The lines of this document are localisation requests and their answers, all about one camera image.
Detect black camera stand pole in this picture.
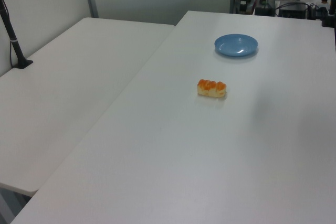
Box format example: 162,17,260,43
0,0,34,70

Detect black clamp mount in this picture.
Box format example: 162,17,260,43
320,0,336,28

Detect blue round plate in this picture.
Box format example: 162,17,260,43
214,34,259,58

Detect black electronics box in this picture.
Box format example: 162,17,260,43
278,2,311,19

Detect orange glazed bread loaf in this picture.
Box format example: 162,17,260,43
197,78,227,98

